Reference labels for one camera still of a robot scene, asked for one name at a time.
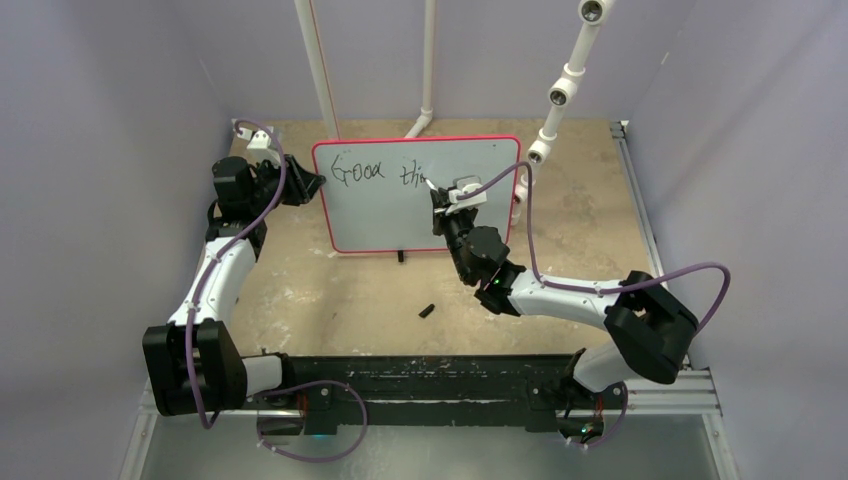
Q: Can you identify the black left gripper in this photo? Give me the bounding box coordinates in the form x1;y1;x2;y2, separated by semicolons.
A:
249;154;324;216

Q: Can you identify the pink-framed whiteboard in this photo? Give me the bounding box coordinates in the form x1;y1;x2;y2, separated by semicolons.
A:
311;135;521;254

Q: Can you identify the black marker cap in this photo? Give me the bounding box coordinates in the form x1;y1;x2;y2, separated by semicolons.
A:
418;303;435;318

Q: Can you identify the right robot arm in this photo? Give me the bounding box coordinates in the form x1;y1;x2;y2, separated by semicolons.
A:
429;186;698;407

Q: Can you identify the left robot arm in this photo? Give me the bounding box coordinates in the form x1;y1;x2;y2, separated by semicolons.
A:
142;154;326;425

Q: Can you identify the white PVC pole middle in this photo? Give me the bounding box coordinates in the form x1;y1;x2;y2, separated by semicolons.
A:
405;0;438;138

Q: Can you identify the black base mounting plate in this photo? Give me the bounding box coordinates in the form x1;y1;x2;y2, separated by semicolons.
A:
245;354;624;435

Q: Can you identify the white PVC pole left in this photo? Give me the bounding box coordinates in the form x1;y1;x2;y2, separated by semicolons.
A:
294;0;341;140

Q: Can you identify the white PVC pole with fittings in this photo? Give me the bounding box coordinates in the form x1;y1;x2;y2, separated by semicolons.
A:
510;0;617;207

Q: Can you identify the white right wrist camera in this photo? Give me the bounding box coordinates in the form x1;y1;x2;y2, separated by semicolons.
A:
445;176;487;215

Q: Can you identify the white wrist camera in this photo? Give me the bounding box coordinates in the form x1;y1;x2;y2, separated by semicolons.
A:
445;176;487;215
238;126;280;166

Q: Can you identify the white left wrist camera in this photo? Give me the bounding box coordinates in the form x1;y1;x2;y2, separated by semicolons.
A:
238;126;280;166

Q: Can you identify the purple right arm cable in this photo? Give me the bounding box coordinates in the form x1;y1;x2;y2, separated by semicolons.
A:
457;161;733;452

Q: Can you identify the right side aluminium rail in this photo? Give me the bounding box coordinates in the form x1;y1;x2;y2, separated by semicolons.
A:
610;120;690;370

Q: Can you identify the aluminium frame rail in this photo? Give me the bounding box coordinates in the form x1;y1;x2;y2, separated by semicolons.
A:
120;370;738;479

